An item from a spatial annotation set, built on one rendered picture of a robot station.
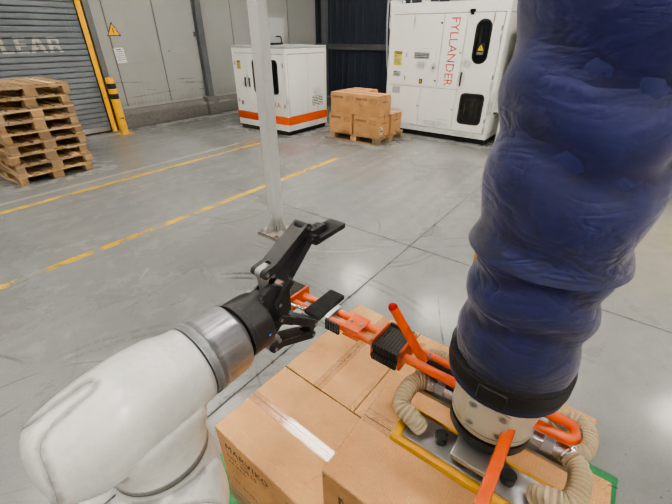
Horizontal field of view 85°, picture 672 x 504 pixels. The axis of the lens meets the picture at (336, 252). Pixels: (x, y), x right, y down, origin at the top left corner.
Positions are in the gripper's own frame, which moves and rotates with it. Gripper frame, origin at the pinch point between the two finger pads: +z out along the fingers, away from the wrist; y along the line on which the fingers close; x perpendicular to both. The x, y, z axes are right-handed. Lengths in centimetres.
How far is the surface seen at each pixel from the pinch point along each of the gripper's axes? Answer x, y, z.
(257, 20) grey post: -237, -41, 207
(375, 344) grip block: -0.8, 32.1, 17.4
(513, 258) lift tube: 23.7, -4.2, 11.2
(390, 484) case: 12, 64, 7
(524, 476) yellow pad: 36, 45, 16
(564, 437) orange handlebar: 40, 34, 20
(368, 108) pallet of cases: -369, 91, 594
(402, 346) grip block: 4.3, 32.9, 21.5
